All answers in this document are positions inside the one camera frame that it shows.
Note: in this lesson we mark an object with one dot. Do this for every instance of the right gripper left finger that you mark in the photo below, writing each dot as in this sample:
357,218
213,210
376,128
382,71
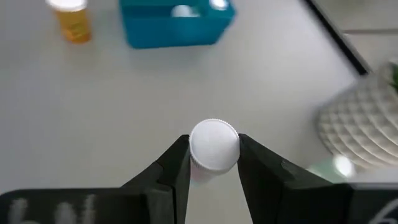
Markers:
93,207

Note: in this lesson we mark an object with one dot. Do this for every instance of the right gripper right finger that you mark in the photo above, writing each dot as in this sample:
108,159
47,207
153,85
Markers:
311,205

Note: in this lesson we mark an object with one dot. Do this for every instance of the clear bottle with red pills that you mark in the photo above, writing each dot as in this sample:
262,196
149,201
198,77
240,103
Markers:
214,146

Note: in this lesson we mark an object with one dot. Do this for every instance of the orange pill bottle white cap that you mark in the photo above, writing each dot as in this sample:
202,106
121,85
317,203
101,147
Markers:
74,25

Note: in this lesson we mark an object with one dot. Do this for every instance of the small white pill bottle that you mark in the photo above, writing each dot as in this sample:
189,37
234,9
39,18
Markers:
183,11

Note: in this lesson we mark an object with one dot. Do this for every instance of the blue plastic bin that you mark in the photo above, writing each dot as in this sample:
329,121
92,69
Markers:
161,32

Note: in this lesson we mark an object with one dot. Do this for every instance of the succulent in patterned white pot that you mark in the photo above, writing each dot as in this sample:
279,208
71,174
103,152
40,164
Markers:
363,124

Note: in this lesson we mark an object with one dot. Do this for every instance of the black aluminium table frame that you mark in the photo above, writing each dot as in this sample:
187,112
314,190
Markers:
339,39

